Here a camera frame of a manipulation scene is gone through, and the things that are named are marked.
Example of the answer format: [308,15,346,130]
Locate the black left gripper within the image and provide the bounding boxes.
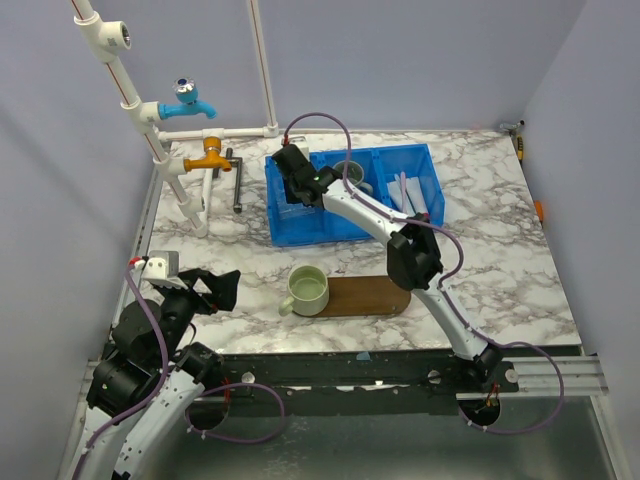
[157,267,241,364]

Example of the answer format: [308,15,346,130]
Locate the blue plastic divided bin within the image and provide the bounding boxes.
[264,144,445,247]

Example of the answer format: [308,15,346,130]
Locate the light green ceramic mug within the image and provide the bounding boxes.
[278,265,330,317]

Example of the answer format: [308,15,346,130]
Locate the oval wooden tray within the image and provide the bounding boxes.
[316,275,411,317]

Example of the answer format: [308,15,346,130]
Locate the clear plastic square holder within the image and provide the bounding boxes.
[275,192,317,221]

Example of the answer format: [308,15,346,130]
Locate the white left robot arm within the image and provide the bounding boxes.
[65,268,241,479]

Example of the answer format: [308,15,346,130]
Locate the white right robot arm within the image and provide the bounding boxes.
[272,144,502,392]

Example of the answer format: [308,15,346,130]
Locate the toothpaste tube green cap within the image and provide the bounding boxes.
[387,181,414,215]

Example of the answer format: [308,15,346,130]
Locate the pink toothbrush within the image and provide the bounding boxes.
[396,171,411,214]

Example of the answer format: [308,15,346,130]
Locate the toothpaste tube red cap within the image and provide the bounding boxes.
[406,177,429,214]

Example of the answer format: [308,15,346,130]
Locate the grey ceramic mug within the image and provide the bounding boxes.
[333,161,374,195]

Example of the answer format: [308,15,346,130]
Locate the black metal hex key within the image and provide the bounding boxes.
[225,147,244,214]

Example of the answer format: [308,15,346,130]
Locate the orange plastic faucet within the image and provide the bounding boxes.
[183,136,232,172]

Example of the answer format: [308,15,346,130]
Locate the blue plastic faucet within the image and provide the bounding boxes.
[158,77,217,120]

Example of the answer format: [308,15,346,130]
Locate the yellow black tool at corner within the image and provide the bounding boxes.
[499,119,526,163]

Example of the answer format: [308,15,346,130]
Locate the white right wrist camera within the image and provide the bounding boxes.
[288,135,310,159]

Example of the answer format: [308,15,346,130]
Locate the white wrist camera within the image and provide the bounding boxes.
[133,250,185,289]
[288,135,310,159]

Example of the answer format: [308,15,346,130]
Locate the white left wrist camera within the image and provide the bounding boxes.
[133,250,185,289]

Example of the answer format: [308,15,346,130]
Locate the black metal base rail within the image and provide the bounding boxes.
[195,350,519,417]

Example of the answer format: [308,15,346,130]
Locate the orange clamp on wall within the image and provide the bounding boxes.
[534,200,545,224]

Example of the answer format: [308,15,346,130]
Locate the white PVC pipe frame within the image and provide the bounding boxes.
[71,1,279,238]

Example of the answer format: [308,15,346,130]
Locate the aluminium extrusion rail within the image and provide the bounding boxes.
[501,356,609,398]

